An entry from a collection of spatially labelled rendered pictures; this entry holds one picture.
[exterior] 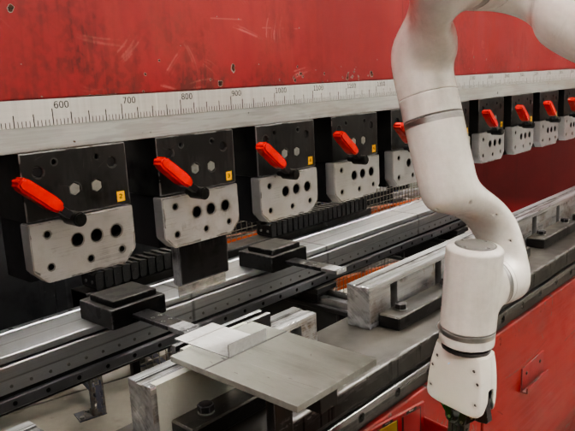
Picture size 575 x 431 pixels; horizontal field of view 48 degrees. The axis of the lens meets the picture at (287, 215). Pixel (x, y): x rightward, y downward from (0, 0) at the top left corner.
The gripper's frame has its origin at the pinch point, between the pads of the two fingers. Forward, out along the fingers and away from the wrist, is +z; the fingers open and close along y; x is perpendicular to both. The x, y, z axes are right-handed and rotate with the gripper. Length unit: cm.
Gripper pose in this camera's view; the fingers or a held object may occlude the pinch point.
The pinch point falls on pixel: (458, 430)
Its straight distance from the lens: 113.2
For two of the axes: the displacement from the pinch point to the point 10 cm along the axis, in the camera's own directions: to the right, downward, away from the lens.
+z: -0.1, 9.6, 2.7
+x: 7.7, -1.7, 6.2
